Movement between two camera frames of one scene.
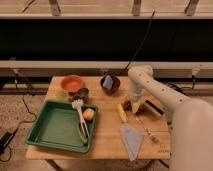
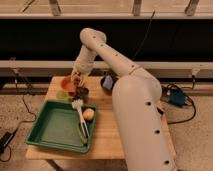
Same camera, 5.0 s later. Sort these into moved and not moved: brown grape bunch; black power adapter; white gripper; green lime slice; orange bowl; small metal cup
Moved: white gripper; brown grape bunch
Not moved: small metal cup; black power adapter; orange bowl; green lime slice
